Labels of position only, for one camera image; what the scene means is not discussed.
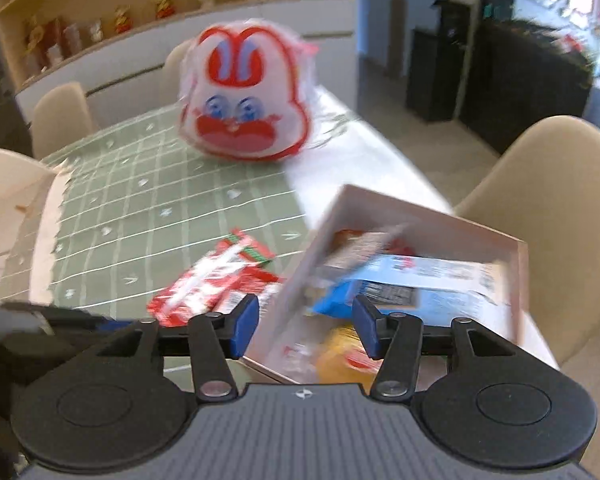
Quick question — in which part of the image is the black cabinet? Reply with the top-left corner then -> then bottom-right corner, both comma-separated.
405,0 -> 593,153

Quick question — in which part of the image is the blue snack packet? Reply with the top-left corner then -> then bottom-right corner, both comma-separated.
311,255 -> 508,326

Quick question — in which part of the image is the round red-lid jelly cup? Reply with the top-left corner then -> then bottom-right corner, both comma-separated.
279,342 -> 316,382

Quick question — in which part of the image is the white box lid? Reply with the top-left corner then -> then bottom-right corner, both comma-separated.
0,149 -> 72,304

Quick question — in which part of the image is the beige chair far left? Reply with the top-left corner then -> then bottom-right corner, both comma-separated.
31,81 -> 97,159

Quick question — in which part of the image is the beige chair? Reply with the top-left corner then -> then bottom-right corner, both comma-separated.
455,116 -> 600,363
31,81 -> 97,159
159,39 -> 194,106

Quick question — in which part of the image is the wooden display shelf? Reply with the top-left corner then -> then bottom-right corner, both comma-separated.
0,0 -> 357,91

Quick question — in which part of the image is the red snack packet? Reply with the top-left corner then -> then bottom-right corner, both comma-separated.
147,240 -> 282,327

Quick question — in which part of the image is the colourful thin snack packet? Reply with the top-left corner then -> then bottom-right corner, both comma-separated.
323,224 -> 415,273

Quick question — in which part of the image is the green checkered tablecloth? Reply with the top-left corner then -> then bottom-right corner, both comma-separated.
0,102 -> 311,376

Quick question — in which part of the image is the beige chair far centre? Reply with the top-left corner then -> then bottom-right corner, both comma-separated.
159,39 -> 194,106

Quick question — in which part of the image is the small red candy packet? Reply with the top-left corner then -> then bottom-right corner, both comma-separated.
222,229 -> 275,266

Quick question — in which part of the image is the pink gift box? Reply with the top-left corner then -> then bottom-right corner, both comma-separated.
244,184 -> 528,382

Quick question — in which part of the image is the beige chair right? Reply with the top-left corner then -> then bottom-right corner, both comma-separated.
455,116 -> 600,363

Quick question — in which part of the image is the yellow packaged bread bun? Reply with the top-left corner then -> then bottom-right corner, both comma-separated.
315,325 -> 382,392

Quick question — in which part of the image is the rabbit face snack bag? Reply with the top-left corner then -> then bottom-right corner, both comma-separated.
178,18 -> 317,162

